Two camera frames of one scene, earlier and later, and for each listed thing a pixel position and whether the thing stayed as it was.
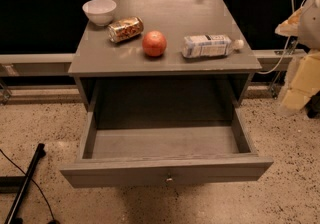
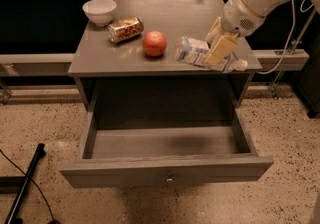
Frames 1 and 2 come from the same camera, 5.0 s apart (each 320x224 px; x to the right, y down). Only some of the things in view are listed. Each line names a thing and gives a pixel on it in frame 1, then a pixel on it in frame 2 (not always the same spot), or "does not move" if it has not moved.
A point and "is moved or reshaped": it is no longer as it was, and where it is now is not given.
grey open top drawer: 164,155 does not move
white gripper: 310,23 -> 237,15
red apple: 154,43 does not move
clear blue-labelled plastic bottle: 214,45 is moved or reshaped
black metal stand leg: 11,219 does not move
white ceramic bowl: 99,11 does not move
